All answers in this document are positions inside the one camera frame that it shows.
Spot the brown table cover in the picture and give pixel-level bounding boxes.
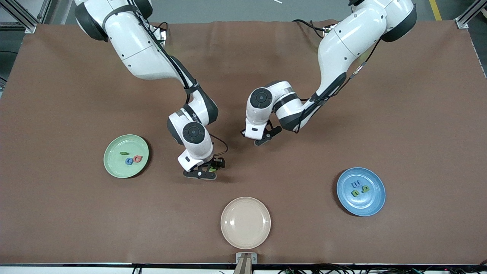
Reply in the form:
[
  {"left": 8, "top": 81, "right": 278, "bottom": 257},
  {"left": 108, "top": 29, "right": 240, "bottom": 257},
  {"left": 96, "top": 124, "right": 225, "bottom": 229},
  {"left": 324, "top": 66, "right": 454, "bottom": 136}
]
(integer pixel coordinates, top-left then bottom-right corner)
[{"left": 0, "top": 20, "right": 487, "bottom": 265}]

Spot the cream plate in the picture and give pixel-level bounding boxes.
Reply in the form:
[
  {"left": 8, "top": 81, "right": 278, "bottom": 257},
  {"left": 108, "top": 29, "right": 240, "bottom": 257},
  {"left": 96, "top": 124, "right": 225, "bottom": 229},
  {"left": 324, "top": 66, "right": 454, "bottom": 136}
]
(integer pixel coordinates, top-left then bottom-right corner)
[{"left": 220, "top": 196, "right": 272, "bottom": 250}]

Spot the green plate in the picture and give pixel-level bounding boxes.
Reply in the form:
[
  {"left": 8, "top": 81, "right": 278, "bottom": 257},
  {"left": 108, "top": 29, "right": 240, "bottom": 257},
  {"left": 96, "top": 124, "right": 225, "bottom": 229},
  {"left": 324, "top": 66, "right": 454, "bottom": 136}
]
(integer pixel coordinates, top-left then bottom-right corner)
[{"left": 103, "top": 134, "right": 150, "bottom": 179}]

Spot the blue plate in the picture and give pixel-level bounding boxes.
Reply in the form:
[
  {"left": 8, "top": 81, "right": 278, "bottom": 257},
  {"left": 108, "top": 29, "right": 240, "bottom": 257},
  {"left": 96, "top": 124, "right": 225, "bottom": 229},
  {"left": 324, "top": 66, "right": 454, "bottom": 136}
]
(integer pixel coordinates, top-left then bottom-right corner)
[{"left": 336, "top": 167, "right": 386, "bottom": 217}]

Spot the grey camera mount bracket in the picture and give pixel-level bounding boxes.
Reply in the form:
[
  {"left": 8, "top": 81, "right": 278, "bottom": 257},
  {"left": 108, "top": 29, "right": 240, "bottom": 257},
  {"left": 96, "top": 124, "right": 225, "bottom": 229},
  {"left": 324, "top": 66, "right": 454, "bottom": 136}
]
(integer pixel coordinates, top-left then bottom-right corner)
[{"left": 235, "top": 252, "right": 258, "bottom": 274}]

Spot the black left arm base cable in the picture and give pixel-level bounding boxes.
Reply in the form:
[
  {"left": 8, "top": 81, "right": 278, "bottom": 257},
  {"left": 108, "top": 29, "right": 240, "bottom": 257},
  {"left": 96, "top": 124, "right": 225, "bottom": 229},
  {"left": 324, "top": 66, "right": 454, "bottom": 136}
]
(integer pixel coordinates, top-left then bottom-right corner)
[{"left": 292, "top": 19, "right": 328, "bottom": 40}]

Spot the aluminium frame profile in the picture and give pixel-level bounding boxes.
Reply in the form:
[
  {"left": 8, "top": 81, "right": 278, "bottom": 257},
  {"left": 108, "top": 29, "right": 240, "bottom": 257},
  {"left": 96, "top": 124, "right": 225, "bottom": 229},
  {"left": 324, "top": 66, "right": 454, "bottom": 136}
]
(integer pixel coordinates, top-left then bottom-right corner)
[
  {"left": 0, "top": 0, "right": 52, "bottom": 33},
  {"left": 455, "top": 0, "right": 487, "bottom": 29}
]

